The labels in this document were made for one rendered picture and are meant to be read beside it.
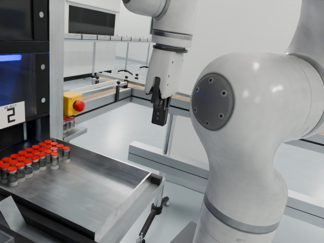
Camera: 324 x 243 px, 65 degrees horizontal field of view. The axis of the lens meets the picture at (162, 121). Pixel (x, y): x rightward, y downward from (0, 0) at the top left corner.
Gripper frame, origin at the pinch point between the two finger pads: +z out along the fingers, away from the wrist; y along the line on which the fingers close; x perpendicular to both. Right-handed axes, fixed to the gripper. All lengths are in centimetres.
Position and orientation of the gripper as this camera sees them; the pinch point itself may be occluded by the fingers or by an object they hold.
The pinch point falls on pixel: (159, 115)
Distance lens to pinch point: 58.9
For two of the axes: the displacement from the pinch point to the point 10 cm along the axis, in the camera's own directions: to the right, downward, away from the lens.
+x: 9.1, 2.6, -3.1
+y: -3.8, 2.7, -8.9
